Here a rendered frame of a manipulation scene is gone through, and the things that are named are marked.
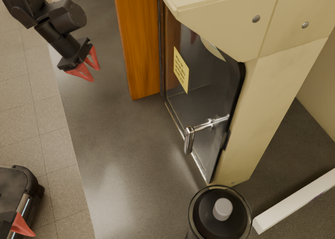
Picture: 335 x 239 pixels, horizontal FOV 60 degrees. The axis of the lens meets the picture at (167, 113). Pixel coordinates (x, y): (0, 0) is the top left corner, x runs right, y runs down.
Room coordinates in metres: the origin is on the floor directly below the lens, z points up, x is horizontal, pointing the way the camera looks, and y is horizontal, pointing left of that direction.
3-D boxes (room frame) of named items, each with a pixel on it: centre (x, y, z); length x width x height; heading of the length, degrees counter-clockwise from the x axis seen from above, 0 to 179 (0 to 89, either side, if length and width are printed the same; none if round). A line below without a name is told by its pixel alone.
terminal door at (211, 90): (0.41, -0.05, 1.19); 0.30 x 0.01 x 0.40; 22
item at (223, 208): (0.15, -0.09, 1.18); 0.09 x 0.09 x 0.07
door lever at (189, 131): (0.30, -0.06, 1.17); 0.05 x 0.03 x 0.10; 112
